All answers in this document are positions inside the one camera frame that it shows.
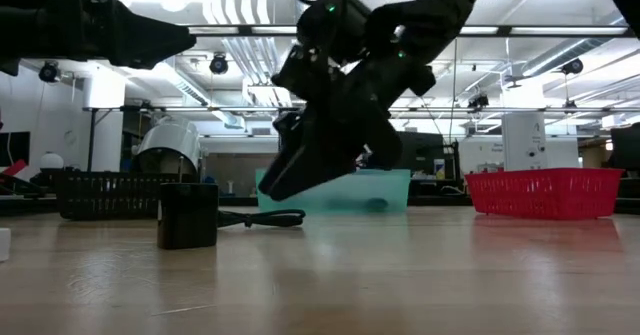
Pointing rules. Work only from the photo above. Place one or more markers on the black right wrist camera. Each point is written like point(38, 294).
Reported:
point(330, 25)

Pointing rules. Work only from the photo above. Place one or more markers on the teal translucent plastic bin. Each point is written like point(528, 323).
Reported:
point(345, 192)

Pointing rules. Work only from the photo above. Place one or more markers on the dark wall screen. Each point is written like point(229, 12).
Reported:
point(14, 149)

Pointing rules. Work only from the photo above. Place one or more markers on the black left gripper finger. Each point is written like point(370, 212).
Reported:
point(150, 37)

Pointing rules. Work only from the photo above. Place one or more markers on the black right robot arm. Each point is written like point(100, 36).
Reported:
point(450, 5)

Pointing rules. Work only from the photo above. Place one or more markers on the red object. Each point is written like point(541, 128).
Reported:
point(12, 169)

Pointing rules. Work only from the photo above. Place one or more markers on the white pillar with sign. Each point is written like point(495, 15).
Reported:
point(522, 142)

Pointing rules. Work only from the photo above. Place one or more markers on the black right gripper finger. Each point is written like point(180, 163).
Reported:
point(315, 165)
point(287, 130)

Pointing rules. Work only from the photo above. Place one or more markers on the small cube adapter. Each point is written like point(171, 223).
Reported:
point(187, 215)

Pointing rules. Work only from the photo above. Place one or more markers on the black ceiling spotlight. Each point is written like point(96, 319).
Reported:
point(218, 64)
point(572, 66)
point(48, 71)
point(478, 100)

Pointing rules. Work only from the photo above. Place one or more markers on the white globe lamp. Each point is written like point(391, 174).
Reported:
point(51, 161)

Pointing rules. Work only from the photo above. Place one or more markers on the white cylinder device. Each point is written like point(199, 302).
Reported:
point(170, 140)

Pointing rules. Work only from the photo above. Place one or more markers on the black plastic basket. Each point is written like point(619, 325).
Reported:
point(100, 195)

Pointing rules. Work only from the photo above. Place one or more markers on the white printed booklet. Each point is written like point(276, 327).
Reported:
point(4, 245)

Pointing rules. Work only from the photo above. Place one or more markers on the red plastic basket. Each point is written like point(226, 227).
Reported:
point(545, 192)

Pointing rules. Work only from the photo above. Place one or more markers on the black aluminium table frame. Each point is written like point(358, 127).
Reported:
point(440, 201)

